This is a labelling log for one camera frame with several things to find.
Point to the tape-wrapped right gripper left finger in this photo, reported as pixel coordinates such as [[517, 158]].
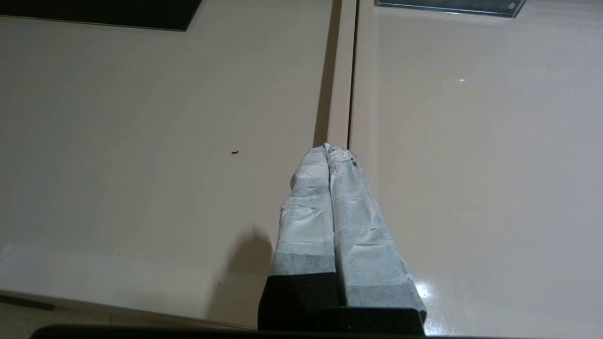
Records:
[[306, 235]]

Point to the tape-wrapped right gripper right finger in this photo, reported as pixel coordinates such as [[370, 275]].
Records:
[[362, 249]]

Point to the clear acrylic sign holder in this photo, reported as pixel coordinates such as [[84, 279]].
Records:
[[447, 5]]

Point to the large black induction cooktop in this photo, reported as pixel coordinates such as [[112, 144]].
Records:
[[94, 12]]

